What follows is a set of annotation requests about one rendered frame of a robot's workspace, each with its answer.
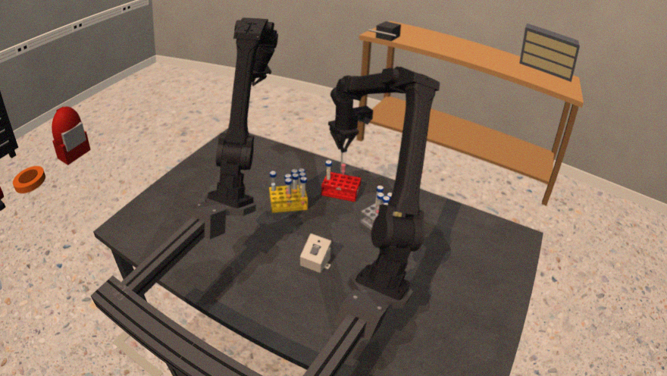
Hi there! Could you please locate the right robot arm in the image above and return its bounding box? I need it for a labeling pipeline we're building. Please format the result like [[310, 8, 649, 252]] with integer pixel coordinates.
[[330, 67, 440, 300]]

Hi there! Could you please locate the grey tube rack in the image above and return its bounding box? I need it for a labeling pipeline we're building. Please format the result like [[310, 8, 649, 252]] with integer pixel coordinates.
[[360, 204, 377, 230]]

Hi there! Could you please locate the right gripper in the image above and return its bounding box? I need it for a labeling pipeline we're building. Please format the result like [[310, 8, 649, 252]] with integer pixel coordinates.
[[328, 113, 359, 153]]

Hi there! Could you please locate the yellow tube rack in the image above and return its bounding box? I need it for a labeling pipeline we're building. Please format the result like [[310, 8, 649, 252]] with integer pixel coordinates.
[[269, 185, 308, 213]]

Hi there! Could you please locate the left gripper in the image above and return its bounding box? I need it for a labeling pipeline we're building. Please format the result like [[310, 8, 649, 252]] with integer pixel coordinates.
[[252, 58, 271, 86]]

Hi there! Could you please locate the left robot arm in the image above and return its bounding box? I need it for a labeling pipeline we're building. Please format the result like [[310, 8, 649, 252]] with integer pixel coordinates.
[[208, 17, 278, 208]]

